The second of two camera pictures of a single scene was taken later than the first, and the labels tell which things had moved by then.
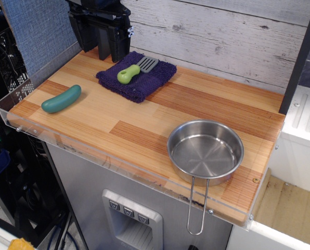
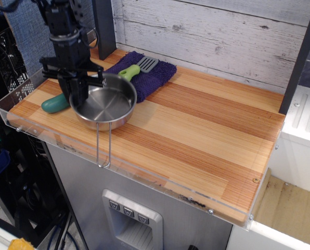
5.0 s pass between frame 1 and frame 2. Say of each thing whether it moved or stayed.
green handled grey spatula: stayed
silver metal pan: moved
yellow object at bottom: stayed
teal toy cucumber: stayed
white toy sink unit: stayed
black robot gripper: moved
